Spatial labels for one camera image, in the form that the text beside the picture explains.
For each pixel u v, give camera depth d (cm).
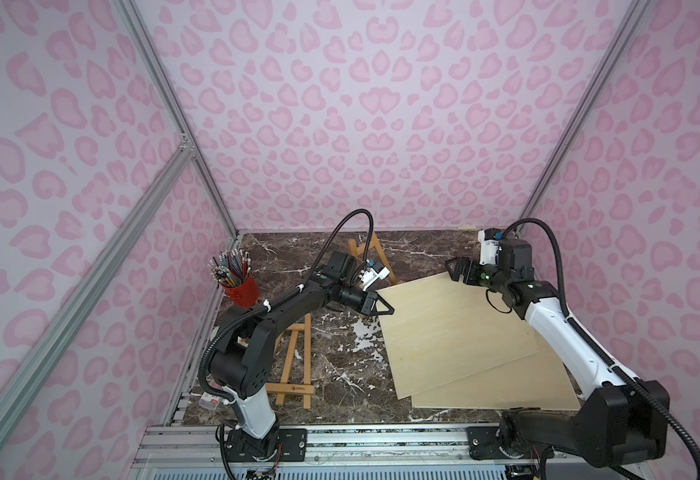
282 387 82
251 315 49
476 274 72
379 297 78
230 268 95
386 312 79
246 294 94
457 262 73
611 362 43
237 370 47
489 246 73
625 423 39
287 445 73
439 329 85
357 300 75
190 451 72
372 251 89
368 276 78
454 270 75
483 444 73
